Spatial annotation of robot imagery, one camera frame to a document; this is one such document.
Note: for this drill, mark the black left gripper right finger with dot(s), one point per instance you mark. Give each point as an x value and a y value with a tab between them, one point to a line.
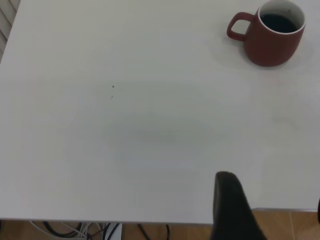
319	211

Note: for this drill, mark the dark coffee liquid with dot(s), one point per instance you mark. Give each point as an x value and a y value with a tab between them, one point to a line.
278	23

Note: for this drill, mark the red ceramic mug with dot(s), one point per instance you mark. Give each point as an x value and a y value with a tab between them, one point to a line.
270	47

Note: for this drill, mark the white power strip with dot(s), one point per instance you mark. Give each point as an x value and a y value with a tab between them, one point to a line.
113	231

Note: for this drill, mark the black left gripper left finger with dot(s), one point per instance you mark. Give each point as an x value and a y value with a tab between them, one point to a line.
230	212

